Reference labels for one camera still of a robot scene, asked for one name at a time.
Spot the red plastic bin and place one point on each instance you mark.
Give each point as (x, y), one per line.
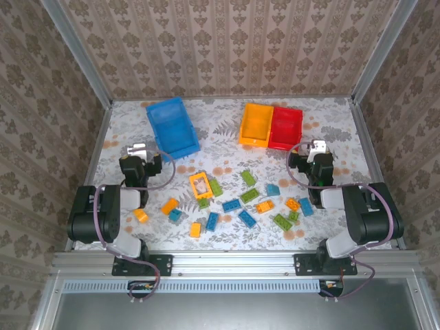
(285, 127)

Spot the blue sloped lego brick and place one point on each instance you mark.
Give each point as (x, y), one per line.
(273, 190)

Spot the blue plastic bin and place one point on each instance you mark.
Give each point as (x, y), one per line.
(172, 127)

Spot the orange sloped lego brick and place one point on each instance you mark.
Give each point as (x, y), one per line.
(141, 215)

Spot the small blue lego brick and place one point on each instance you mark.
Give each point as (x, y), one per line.
(174, 214)

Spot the yellow lego window frame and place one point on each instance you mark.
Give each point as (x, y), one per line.
(204, 195)

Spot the yellow plastic bin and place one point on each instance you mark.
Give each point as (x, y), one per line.
(254, 123)

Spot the small green lego brick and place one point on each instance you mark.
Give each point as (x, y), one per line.
(203, 203)

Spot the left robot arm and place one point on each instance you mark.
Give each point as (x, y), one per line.
(103, 213)

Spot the small green lego piece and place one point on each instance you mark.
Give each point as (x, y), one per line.
(293, 216)

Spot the grey metal panel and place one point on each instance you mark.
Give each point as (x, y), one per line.
(240, 313)

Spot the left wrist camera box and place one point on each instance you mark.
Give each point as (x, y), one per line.
(135, 150)

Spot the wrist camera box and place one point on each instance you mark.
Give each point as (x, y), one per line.
(135, 150)
(318, 147)

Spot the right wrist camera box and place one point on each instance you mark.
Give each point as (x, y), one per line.
(318, 147)

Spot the aluminium side rail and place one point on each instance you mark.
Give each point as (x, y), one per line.
(92, 161)
(373, 154)

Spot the aluminium wall rail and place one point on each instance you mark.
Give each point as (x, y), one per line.
(233, 97)

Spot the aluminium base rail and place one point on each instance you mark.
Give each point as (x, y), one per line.
(233, 263)

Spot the aluminium corner post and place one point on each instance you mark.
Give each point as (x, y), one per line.
(378, 51)
(77, 51)

